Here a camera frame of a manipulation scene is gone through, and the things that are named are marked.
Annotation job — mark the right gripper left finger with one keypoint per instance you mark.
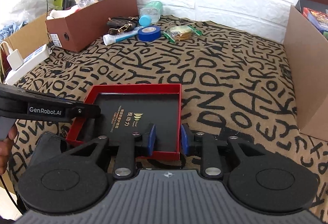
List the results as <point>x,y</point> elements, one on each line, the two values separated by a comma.
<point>133,144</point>

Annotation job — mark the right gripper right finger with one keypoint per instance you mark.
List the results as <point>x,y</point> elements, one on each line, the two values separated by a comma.
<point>206,146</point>

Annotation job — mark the red tray black insert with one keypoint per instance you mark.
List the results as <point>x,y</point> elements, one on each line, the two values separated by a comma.
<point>131,107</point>

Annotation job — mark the blue tape roll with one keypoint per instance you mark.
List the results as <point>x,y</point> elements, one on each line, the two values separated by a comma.
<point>149,34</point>

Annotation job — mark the green snack pack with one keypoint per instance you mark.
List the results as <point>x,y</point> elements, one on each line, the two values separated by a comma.
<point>181,33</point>

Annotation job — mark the person's left hand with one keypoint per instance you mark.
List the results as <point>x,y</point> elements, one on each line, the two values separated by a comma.
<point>6,147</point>

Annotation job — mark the white blue power strip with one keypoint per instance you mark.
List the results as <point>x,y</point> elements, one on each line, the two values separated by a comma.
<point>29,63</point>

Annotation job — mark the white charger plug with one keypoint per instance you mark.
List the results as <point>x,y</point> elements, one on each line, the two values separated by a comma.
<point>15,59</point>

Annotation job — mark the large cardboard box left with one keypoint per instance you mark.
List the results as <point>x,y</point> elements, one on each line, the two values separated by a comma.
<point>29,38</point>

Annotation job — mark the light blue cloth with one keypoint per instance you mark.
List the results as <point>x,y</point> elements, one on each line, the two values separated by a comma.
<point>10,28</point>

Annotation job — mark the brown shoe box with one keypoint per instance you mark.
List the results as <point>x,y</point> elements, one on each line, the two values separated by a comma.
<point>76,31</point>

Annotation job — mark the white rubber glove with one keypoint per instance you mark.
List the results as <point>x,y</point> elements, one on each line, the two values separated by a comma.
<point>55,14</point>

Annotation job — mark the black green bag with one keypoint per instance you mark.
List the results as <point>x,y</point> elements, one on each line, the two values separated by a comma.
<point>61,4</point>

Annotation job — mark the black patterned wallet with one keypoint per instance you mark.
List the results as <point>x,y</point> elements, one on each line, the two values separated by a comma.
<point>120,25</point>

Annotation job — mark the clear glass cup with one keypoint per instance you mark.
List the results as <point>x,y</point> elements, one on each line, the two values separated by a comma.
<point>85,3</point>

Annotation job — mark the green label water bottle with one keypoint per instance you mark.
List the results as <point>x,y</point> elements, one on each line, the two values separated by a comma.
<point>150,13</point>

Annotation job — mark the cardboard box right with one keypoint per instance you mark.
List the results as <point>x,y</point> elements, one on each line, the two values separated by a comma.
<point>306,50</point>

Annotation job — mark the colourful box in carton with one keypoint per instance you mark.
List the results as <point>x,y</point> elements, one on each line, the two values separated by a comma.
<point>317,19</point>

